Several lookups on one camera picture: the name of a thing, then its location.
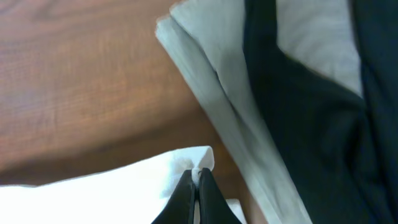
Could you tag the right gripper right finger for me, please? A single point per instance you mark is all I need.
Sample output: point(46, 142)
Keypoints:
point(213, 207)

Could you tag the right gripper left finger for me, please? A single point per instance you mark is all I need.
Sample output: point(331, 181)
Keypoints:
point(180, 208)

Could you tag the white t-shirt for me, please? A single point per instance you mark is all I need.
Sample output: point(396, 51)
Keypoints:
point(136, 193)

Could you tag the black garment in pile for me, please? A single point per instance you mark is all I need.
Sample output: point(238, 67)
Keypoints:
point(339, 147)

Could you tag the beige garment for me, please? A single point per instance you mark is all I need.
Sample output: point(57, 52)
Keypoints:
point(204, 38)

